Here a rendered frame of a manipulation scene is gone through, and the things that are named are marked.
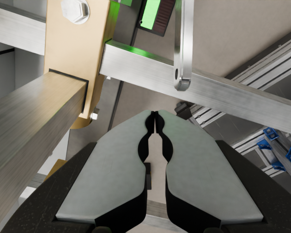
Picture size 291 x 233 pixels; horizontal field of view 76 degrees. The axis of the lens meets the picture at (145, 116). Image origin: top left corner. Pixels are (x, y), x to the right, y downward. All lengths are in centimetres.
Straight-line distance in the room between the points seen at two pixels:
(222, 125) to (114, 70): 87
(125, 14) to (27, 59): 26
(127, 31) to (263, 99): 22
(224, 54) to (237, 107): 90
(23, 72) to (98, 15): 36
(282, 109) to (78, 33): 22
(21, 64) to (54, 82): 33
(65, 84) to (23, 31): 7
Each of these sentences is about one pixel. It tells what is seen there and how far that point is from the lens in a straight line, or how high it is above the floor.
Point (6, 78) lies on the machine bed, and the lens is 50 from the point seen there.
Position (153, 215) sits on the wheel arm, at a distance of 36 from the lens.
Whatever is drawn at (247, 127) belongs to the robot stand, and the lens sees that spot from 107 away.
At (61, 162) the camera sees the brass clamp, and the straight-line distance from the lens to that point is 35.
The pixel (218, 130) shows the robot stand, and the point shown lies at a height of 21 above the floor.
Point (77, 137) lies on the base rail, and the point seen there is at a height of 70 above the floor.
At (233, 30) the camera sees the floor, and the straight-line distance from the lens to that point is 110.
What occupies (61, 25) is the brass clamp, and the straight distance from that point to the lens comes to 19.
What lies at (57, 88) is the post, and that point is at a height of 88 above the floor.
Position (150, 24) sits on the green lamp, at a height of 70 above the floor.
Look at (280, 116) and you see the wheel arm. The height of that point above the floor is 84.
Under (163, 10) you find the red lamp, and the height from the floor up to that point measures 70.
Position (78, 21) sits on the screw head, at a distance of 18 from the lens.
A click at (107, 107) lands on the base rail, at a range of 37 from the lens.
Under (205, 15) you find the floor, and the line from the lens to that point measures 106.
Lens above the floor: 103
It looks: 61 degrees down
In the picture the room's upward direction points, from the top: 176 degrees counter-clockwise
